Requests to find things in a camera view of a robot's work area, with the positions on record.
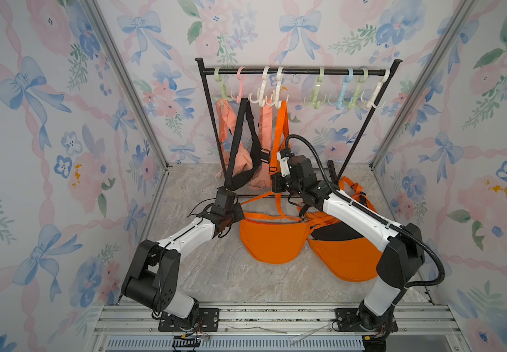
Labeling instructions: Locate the green plastic hook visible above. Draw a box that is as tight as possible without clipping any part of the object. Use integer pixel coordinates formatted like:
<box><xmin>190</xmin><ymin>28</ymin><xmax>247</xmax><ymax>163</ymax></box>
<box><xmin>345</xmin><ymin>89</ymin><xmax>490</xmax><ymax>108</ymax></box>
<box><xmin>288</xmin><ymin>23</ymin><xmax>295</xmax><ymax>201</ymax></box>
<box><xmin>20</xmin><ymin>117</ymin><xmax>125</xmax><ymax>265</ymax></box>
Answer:
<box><xmin>347</xmin><ymin>67</ymin><xmax>369</xmax><ymax>109</ymax></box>
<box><xmin>303</xmin><ymin>67</ymin><xmax>325</xmax><ymax>109</ymax></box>

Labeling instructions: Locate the pink plastic hook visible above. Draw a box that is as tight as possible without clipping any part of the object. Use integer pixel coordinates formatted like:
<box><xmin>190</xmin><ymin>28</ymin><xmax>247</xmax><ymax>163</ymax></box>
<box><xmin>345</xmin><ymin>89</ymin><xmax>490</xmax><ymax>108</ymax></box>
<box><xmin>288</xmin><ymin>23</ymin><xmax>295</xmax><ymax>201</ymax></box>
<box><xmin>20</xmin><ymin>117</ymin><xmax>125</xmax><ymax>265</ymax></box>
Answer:
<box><xmin>231</xmin><ymin>66</ymin><xmax>246</xmax><ymax>104</ymax></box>

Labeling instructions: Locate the blue plastic hook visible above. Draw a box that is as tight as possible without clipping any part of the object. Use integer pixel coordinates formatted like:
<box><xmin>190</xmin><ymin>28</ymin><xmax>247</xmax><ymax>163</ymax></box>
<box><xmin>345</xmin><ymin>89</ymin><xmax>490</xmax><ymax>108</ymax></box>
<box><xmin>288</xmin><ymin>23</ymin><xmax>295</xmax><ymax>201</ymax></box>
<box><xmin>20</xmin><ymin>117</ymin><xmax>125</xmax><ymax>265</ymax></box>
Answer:
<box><xmin>328</xmin><ymin>67</ymin><xmax>354</xmax><ymax>111</ymax></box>

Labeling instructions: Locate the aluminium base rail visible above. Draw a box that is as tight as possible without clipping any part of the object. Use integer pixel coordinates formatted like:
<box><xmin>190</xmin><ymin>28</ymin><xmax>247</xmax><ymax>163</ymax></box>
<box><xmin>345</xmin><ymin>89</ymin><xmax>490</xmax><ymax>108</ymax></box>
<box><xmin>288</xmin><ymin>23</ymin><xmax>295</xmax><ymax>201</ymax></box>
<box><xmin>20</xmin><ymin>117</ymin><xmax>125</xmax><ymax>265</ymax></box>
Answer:
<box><xmin>86</xmin><ymin>299</ymin><xmax>471</xmax><ymax>351</ymax></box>

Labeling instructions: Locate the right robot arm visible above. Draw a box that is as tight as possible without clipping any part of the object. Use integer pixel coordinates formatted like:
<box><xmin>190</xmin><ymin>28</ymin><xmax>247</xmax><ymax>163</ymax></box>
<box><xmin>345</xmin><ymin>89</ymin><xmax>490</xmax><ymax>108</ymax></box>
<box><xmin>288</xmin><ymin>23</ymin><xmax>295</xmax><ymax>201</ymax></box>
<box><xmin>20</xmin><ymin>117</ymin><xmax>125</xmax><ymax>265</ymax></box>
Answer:
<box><xmin>271</xmin><ymin>150</ymin><xmax>425</xmax><ymax>337</ymax></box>

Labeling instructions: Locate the pink bag with buckle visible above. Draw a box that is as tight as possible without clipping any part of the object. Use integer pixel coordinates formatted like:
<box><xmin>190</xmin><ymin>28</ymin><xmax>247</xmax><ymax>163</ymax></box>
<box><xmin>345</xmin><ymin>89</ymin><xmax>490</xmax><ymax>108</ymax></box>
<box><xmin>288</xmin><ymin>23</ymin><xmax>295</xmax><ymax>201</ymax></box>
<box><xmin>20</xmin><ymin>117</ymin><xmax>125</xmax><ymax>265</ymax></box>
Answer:
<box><xmin>249</xmin><ymin>104</ymin><xmax>273</xmax><ymax>190</ymax></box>

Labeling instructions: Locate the pale green hook far left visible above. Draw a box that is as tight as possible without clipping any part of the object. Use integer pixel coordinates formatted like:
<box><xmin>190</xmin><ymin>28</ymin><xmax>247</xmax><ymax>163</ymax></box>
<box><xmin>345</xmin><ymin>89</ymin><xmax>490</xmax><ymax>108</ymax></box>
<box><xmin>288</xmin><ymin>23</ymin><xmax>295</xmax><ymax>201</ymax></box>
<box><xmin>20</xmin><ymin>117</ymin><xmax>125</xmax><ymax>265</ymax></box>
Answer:
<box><xmin>214</xmin><ymin>67</ymin><xmax>231</xmax><ymax>102</ymax></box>

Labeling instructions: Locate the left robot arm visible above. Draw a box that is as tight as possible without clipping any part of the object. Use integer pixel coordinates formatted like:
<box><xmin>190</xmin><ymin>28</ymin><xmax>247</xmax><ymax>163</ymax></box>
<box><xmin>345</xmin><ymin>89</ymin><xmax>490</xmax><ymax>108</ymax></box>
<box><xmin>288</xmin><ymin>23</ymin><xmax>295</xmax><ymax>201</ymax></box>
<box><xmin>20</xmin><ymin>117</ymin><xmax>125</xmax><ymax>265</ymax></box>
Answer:
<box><xmin>121</xmin><ymin>187</ymin><xmax>245</xmax><ymax>332</ymax></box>

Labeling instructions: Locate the black metal clothes rack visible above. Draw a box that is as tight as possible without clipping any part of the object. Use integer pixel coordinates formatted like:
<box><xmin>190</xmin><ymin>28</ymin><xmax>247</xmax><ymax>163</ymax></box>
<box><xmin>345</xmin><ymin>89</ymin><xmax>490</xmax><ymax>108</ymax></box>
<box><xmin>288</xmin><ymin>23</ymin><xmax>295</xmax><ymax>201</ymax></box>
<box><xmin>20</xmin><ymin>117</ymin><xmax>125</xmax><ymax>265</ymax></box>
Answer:
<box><xmin>195</xmin><ymin>57</ymin><xmax>403</xmax><ymax>184</ymax></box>

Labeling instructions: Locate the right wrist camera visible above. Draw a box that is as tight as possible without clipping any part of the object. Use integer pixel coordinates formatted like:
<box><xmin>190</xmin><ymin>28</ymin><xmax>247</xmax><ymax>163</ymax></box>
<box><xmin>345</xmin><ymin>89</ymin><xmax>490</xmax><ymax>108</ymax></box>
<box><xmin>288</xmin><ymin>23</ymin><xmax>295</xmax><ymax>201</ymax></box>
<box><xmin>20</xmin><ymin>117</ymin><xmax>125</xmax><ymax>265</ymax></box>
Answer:
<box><xmin>276</xmin><ymin>148</ymin><xmax>293</xmax><ymax>177</ymax></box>

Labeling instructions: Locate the pink bag far left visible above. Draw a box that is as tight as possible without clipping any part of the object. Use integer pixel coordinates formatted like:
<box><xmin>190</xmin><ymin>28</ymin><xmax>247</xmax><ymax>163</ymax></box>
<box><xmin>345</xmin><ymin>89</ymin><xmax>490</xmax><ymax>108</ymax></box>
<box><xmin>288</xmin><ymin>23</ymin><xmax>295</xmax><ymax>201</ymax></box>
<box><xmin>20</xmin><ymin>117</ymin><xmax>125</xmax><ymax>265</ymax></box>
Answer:
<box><xmin>216</xmin><ymin>101</ymin><xmax>253</xmax><ymax>176</ymax></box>

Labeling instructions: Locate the white hook far right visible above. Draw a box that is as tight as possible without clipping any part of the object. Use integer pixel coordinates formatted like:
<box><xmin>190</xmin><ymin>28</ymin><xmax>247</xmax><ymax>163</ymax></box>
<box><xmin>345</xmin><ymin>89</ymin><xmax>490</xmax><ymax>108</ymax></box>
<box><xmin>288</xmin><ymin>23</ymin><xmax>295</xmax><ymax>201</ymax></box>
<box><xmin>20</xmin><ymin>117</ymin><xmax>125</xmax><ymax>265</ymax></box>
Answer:
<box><xmin>364</xmin><ymin>68</ymin><xmax>391</xmax><ymax>109</ymax></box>

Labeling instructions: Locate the white plastic hook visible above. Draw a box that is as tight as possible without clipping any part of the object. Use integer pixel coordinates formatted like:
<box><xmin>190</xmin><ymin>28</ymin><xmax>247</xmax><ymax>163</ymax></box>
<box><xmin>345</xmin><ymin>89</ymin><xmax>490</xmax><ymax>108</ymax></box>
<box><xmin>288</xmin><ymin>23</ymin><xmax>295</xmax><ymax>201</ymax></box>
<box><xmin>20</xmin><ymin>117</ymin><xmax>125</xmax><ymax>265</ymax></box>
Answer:
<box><xmin>249</xmin><ymin>66</ymin><xmax>271</xmax><ymax>108</ymax></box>
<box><xmin>265</xmin><ymin>66</ymin><xmax>284</xmax><ymax>109</ymax></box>

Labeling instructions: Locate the orange bag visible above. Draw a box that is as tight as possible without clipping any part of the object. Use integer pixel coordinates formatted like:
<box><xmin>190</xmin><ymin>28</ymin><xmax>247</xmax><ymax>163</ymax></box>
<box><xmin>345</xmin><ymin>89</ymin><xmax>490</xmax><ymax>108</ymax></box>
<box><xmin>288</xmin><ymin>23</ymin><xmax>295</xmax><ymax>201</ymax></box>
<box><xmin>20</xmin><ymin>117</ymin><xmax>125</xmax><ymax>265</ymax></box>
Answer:
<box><xmin>299</xmin><ymin>175</ymin><xmax>384</xmax><ymax>282</ymax></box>
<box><xmin>269</xmin><ymin>102</ymin><xmax>290</xmax><ymax>176</ymax></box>
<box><xmin>240</xmin><ymin>192</ymin><xmax>310</xmax><ymax>265</ymax></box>

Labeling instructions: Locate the black strap bag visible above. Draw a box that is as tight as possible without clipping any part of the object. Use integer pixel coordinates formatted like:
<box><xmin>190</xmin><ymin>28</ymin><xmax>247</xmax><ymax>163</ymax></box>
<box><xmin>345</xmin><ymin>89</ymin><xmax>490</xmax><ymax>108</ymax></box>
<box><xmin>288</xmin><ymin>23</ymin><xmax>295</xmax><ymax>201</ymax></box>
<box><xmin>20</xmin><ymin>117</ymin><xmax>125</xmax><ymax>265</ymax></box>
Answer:
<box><xmin>297</xmin><ymin>203</ymin><xmax>363</xmax><ymax>242</ymax></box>

